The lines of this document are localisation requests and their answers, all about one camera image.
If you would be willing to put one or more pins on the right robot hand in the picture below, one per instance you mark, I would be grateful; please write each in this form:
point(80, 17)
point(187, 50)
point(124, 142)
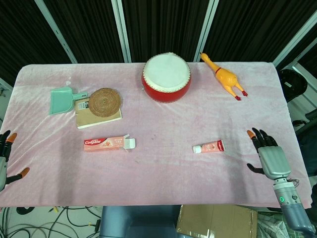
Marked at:
point(273, 161)

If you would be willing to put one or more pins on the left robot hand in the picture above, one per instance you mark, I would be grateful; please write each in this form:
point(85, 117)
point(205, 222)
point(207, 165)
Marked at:
point(3, 163)

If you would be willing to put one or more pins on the pink toothpaste tube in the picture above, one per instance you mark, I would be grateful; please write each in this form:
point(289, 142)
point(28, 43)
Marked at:
point(213, 147)

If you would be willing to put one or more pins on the pink Colgate toothpaste box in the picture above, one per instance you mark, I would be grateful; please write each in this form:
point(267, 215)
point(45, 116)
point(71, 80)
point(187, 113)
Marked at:
point(104, 145)

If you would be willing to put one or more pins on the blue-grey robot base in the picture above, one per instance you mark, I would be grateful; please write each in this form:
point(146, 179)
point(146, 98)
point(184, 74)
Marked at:
point(138, 223)

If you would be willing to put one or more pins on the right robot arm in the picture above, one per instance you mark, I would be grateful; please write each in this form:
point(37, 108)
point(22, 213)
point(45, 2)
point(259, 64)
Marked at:
point(292, 210)

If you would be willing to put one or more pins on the brown cardboard box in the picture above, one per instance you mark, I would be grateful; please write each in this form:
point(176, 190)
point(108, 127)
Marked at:
point(218, 221)

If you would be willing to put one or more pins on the black round stool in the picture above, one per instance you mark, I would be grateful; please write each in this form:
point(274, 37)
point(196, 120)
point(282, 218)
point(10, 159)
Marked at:
point(293, 84)

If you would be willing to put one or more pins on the green plastic dustpan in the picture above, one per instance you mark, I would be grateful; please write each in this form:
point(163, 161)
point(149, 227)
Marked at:
point(60, 101)

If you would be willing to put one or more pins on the yellow rubber chicken toy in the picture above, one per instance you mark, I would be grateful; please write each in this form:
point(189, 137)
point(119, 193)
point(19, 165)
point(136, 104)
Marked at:
point(226, 78)

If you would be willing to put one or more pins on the brown kraft notebook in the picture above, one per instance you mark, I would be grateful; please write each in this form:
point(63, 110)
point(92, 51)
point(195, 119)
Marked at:
point(94, 120)

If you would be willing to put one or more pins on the pink plush tablecloth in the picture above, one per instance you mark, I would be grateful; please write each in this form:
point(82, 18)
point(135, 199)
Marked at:
point(158, 173)

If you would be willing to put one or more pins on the round woven rattan coaster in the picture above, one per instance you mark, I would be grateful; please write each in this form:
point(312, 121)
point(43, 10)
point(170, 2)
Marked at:
point(105, 102)

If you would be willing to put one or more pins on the black pleated curtain panel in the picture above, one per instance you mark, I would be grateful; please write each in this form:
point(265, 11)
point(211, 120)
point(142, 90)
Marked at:
point(252, 27)
point(166, 24)
point(86, 27)
point(17, 37)

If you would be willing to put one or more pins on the red drum with white skin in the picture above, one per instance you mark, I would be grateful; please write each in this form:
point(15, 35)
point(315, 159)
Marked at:
point(166, 74)

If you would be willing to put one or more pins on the white metal frame post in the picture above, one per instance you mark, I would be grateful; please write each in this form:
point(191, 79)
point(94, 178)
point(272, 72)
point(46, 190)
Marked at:
point(57, 32)
point(297, 41)
point(121, 29)
point(208, 29)

